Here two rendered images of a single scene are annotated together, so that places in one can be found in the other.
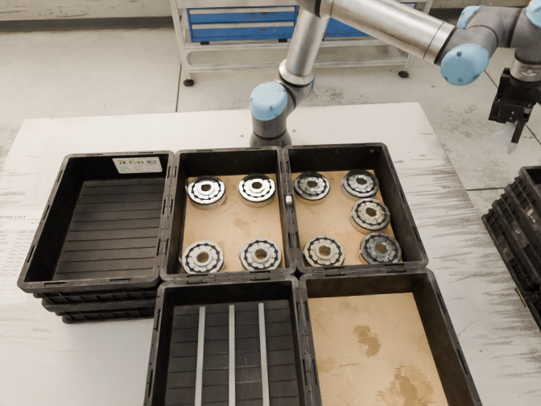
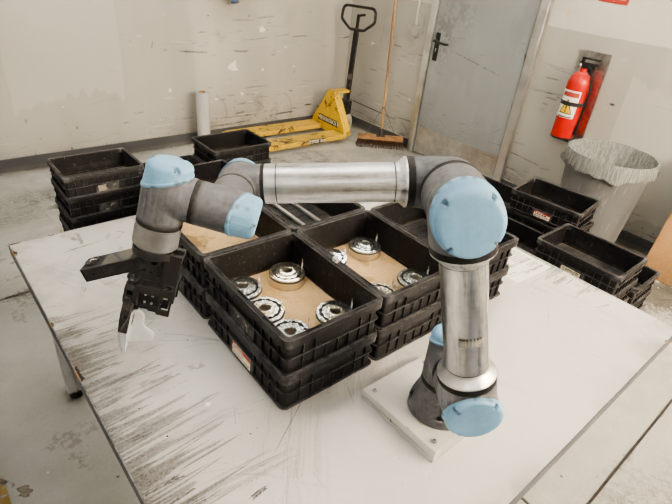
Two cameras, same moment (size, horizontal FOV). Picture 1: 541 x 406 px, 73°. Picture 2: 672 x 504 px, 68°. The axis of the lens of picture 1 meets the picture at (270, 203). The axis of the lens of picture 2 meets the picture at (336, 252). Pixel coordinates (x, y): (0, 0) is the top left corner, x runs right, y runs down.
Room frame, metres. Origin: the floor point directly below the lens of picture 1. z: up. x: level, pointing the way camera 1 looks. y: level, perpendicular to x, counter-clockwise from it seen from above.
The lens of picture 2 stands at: (1.48, -0.75, 1.66)
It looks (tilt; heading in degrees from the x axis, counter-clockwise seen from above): 31 degrees down; 143
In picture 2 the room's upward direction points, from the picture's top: 6 degrees clockwise
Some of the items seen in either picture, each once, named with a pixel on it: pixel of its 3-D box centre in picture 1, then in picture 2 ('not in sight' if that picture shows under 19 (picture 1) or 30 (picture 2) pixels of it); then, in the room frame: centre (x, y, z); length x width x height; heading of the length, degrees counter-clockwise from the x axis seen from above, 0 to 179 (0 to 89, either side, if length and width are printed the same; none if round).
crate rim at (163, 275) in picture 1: (229, 206); (375, 250); (0.55, 0.10, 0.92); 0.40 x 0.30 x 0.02; 5
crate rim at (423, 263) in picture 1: (346, 201); (290, 281); (0.58, -0.20, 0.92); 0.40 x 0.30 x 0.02; 5
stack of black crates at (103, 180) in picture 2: not in sight; (101, 200); (-1.21, -0.33, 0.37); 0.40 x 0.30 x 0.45; 96
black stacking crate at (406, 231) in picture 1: (343, 213); (289, 297); (0.58, -0.20, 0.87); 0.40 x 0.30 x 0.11; 5
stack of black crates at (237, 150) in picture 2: not in sight; (232, 173); (-1.29, 0.47, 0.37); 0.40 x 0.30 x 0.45; 96
